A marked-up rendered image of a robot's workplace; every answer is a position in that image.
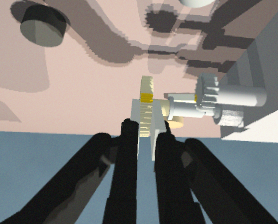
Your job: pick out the white rectangular block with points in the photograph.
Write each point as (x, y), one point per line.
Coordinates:
(183, 97)

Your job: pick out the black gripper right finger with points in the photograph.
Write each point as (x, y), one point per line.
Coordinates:
(222, 196)

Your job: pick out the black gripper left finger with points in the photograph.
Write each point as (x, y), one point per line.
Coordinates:
(63, 198)

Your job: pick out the cream short cylinder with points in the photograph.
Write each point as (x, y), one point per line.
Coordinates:
(176, 122)

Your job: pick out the cream gear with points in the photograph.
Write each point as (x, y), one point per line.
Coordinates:
(169, 107)

